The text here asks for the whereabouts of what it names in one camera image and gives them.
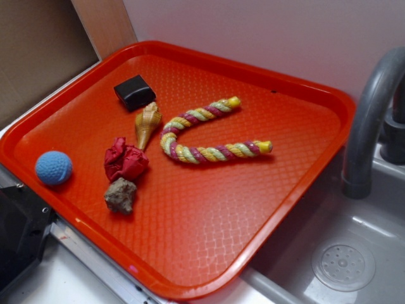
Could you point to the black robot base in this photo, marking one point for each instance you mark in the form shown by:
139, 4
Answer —
25, 224

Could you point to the crumpled red paper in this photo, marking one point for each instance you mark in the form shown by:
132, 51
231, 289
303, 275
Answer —
124, 160

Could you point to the orange plastic tray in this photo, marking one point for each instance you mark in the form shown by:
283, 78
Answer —
194, 227

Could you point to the tan spiral seashell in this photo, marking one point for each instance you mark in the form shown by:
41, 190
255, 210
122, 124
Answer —
146, 123

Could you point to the black rectangular block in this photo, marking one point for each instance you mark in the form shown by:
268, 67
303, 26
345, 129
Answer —
135, 93

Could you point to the grey brown rock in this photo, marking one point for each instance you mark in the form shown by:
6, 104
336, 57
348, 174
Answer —
120, 196

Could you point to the blue textured ball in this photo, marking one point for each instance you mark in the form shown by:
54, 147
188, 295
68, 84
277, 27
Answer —
53, 168

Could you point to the grey toy sink basin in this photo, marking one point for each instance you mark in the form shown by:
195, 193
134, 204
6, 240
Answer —
333, 249

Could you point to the brown cardboard panel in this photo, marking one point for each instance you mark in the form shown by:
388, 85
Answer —
45, 44

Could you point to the grey toy faucet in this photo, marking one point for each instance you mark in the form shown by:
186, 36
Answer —
380, 112

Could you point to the multicolour twisted rope toy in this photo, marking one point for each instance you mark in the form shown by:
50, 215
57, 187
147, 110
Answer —
184, 140

